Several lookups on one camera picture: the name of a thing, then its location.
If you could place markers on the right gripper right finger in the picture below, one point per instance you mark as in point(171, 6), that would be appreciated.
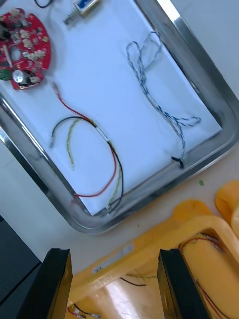
point(179, 286)

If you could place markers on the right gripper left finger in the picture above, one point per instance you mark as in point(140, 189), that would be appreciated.
point(47, 286)

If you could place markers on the red black green-yellow thick harness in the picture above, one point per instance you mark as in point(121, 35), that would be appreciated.
point(101, 132)

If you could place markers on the thin red black yellow harness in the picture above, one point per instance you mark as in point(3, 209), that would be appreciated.
point(216, 245)
point(132, 282)

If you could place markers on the yellow-orange plastic bin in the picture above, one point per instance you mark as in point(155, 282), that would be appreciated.
point(149, 244)
point(226, 199)

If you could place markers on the small green scrap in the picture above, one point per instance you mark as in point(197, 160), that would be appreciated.
point(201, 183)

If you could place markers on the steel tray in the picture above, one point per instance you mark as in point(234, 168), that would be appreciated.
point(214, 82)

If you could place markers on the white sheet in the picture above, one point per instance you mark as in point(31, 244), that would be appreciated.
point(99, 62)

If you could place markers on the round red circuit board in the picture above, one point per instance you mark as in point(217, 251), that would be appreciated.
point(30, 45)

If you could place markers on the metal solenoid with blue label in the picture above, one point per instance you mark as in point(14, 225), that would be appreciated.
point(85, 7)

